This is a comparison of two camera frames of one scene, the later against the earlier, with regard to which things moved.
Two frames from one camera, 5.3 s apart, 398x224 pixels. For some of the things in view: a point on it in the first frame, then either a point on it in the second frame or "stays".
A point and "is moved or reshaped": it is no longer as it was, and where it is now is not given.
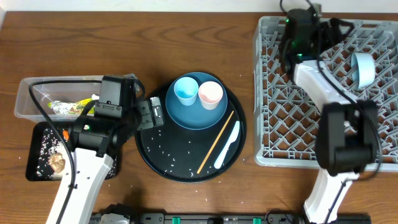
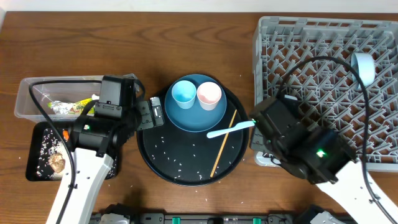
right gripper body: (320, 38) -> (257, 142)
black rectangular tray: (48, 154) stays
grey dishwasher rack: (285, 114) stays
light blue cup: (186, 88) is moved or reshaped
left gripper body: (145, 116) stays
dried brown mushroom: (56, 162) stays
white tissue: (95, 97) stays
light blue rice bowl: (363, 70) stays
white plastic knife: (233, 138) -> (239, 126)
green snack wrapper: (76, 107) stays
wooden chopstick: (215, 142) -> (222, 149)
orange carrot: (66, 134) stays
